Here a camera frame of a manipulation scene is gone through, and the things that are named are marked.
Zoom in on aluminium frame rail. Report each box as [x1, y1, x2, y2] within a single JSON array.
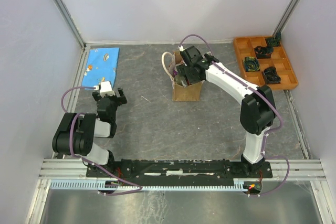
[[38, 159, 326, 181]]

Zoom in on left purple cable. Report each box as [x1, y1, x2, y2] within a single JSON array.
[[60, 86, 144, 197]]

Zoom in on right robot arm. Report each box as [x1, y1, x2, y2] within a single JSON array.
[[176, 46, 276, 177]]

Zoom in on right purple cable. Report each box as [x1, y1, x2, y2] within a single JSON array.
[[179, 34, 290, 198]]

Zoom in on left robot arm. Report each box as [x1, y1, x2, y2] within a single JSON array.
[[52, 88, 127, 177]]

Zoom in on clear green glass bottle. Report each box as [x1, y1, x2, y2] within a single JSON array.
[[174, 75, 186, 86]]

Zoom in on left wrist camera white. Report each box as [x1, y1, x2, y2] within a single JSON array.
[[94, 81, 115, 97]]

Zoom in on blue slotted cable duct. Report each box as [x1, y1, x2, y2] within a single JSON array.
[[49, 179, 250, 190]]

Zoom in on black rolled belt lower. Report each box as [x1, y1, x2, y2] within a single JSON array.
[[262, 66, 281, 84]]

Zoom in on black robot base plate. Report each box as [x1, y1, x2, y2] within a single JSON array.
[[84, 159, 273, 187]]

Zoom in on orange compartment tray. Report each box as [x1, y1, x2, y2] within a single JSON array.
[[233, 36, 299, 90]]

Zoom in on purple cable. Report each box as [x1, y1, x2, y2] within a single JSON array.
[[179, 34, 290, 198], [60, 86, 144, 197]]

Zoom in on blue yellow rolled tie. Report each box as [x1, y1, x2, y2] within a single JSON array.
[[243, 57, 260, 72]]

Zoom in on green rolled tie corner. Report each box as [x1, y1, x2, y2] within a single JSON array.
[[265, 31, 282, 47]]

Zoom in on brown canvas tote bag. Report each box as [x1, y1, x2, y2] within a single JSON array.
[[161, 51, 203, 102]]

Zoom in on blue patterned cloth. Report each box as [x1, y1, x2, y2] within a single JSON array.
[[81, 47, 120, 87]]

